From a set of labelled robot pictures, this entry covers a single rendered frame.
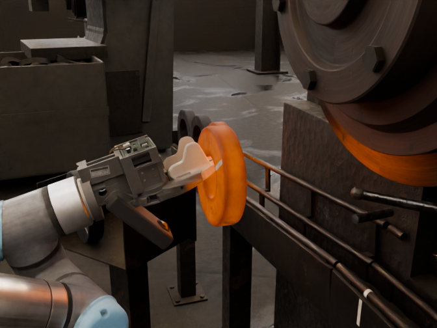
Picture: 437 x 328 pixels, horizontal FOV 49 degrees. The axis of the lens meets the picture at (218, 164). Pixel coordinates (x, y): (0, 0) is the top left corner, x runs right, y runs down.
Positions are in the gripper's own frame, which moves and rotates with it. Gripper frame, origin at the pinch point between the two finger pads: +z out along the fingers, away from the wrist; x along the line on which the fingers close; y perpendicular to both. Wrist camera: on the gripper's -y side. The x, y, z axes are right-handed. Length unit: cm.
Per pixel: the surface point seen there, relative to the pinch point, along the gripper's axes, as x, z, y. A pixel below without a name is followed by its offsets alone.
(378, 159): -19.9, 14.9, 1.3
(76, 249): 26.4, -27.9, -17.5
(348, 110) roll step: -18.4, 12.8, 8.1
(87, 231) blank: 24.2, -24.2, -13.6
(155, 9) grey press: 268, 47, 11
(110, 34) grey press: 266, 13, 4
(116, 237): 28.9, -19.6, -19.4
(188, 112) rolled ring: 86, 14, -14
